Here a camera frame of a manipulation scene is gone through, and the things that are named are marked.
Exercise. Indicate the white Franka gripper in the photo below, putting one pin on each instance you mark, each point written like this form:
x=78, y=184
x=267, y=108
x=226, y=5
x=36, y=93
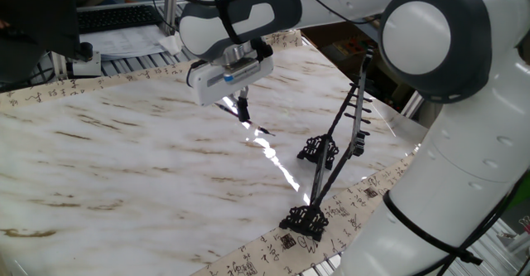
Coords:
x=207, y=89

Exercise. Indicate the brown calligraphy brush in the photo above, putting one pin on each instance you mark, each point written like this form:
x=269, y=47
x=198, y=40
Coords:
x=261, y=128

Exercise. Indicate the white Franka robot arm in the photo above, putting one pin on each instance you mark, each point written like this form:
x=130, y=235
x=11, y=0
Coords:
x=455, y=185

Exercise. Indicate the black carved pen rack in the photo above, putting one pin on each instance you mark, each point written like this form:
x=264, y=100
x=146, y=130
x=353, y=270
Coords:
x=304, y=224

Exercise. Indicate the bystander bare hand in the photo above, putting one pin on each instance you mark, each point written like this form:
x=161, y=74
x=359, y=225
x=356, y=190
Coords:
x=4, y=24

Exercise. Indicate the white crumpled tissue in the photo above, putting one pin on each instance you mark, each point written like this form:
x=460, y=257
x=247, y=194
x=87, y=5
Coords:
x=170, y=46

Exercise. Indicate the dark box coloured print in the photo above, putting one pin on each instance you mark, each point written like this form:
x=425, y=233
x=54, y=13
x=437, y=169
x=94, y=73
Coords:
x=348, y=46

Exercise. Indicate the white paper stack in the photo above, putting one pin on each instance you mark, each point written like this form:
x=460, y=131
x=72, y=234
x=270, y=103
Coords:
x=124, y=42

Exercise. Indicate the glossy marble pattern mat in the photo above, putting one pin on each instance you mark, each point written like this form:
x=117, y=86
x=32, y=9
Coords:
x=124, y=176

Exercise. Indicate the black computer keyboard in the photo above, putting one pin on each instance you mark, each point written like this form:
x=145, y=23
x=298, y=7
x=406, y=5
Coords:
x=116, y=19

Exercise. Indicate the beige calligraphy paper sheet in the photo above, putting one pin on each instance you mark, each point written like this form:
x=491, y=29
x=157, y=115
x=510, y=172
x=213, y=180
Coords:
x=62, y=88

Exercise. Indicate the green object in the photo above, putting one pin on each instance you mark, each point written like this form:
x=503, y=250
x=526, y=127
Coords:
x=519, y=195

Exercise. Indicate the silver camera box blue end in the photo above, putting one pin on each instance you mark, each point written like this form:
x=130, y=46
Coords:
x=242, y=72

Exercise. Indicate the aluminium upright post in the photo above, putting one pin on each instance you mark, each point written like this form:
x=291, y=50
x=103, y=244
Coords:
x=170, y=2

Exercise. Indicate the white mount black knob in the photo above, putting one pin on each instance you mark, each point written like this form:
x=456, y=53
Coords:
x=87, y=66

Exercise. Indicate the aluminium frame leg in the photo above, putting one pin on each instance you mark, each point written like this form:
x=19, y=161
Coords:
x=412, y=106

